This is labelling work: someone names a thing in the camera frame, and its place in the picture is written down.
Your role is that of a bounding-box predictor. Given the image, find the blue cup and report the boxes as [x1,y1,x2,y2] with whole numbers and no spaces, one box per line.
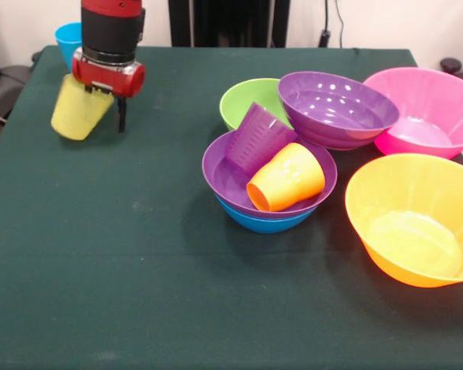
[54,22,84,73]

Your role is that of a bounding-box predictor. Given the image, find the black office chair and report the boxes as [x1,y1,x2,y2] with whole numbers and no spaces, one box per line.
[439,57,463,92]
[0,30,35,124]

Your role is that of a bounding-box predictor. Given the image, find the purple cup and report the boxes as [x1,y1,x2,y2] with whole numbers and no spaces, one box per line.
[224,102,298,174]

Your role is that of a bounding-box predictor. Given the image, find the green bowl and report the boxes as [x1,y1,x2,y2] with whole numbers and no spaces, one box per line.
[219,78,294,132]

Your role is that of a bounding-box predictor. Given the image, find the blue bowl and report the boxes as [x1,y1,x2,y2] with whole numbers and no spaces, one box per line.
[215,192,319,235]

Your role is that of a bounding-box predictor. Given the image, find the purple bowl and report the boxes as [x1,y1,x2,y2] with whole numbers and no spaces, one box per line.
[277,71,400,151]
[201,129,339,220]

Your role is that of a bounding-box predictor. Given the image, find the pink bowl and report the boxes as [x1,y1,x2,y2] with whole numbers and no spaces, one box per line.
[363,67,463,161]

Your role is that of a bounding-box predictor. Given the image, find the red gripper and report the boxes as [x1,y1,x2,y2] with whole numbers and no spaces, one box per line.
[70,46,147,134]

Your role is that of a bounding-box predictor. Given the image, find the yellow cup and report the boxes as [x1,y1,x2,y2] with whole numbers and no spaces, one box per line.
[50,73,116,142]

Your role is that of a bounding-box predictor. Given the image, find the orange cup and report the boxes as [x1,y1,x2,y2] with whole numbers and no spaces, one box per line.
[245,169,289,213]
[264,142,326,207]

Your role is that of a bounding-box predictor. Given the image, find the orange bowl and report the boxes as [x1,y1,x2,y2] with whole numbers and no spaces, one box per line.
[345,153,463,288]

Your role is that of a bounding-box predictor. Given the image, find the black cable with plug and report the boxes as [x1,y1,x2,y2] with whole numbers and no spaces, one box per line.
[318,0,345,49]

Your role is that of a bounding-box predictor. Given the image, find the dark green table cloth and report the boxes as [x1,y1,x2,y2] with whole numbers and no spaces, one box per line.
[0,45,463,370]

